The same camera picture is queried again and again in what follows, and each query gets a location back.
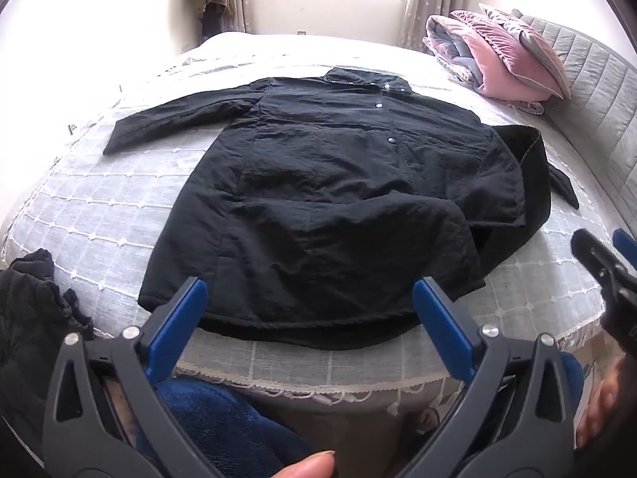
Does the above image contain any checkered pillow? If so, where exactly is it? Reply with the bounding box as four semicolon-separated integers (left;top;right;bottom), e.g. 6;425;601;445
498;94;545;116

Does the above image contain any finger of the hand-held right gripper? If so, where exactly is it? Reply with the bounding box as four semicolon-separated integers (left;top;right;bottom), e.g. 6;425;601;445
613;229;637;267
570;229;629;287

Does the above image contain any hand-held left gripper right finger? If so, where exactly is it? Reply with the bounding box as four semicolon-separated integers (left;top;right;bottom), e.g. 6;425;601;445
398;276;578;478

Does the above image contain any person's right hand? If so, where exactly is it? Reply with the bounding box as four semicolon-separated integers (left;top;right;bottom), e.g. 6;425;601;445
574;356;629;465

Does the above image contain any pink velvet pillow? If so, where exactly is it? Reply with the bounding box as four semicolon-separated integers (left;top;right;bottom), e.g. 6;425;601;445
460;22;561;104

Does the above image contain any person's left hand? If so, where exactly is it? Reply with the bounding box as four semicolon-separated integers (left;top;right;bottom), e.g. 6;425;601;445
268;451;336;478

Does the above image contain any bed with white checked cover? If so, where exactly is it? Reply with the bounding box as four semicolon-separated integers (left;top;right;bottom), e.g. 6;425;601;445
0;30;629;409

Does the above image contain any dark crumpled cloth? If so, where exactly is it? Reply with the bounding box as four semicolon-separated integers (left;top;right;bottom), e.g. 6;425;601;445
0;248;95;454

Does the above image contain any grey padded headboard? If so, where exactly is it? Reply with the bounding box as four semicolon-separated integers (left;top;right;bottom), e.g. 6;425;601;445
512;7;637;242

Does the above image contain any brown slipper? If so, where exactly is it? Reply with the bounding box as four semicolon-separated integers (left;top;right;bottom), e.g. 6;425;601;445
408;406;445;440

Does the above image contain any folded pink grey quilt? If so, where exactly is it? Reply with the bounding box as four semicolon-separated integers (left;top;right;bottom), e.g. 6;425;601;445
423;10;491;91

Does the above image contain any black jacket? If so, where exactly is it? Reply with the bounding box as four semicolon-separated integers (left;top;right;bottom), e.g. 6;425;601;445
103;66;580;349

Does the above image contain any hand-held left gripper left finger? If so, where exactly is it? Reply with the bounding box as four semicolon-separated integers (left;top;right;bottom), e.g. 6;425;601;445
42;276;225;478

